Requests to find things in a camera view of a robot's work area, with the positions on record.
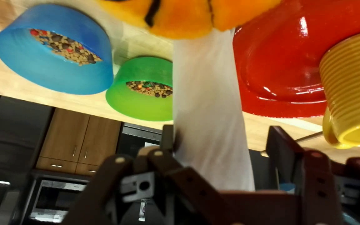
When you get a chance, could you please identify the orange plush basketball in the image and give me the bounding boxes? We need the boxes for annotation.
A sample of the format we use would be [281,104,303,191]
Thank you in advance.
[96,0,281,39]

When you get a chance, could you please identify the wooden kitchen cabinets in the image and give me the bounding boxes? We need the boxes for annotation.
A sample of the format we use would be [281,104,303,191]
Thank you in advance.
[36,109,121,176]

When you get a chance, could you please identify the silver microwave oven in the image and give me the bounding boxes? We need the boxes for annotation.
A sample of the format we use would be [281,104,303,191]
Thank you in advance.
[20,173,89,225]

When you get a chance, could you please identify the white paper towel roll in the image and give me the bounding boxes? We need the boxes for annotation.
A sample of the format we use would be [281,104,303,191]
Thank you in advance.
[173,30,255,191]

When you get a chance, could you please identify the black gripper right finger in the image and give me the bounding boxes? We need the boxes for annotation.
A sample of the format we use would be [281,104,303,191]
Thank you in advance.
[266,126,304,183]

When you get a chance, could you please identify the green plastic bowl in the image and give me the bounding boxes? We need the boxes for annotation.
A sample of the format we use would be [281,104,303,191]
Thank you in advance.
[105,56,173,121]

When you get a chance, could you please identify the blue plastic bowl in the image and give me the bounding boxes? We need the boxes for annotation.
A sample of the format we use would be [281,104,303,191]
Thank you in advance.
[0,4,114,95]

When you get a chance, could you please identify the yellow ribbed cup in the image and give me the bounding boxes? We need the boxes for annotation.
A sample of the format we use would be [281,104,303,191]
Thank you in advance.
[320,34,360,149]

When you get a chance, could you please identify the red plastic plate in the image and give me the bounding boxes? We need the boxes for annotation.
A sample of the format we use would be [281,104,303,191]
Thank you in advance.
[234,0,360,118]

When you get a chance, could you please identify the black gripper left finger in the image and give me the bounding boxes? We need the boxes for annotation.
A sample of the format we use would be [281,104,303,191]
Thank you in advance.
[160,125,175,151]

